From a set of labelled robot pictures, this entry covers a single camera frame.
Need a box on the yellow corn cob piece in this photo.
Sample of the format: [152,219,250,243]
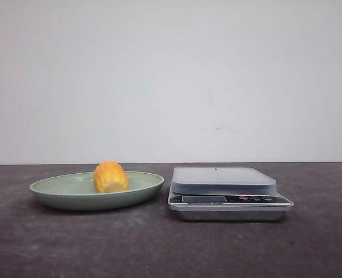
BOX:
[93,161,129,193]

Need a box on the silver digital kitchen scale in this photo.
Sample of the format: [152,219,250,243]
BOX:
[168,167,295,221]

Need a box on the green round plate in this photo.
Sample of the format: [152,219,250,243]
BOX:
[30,171,164,211]

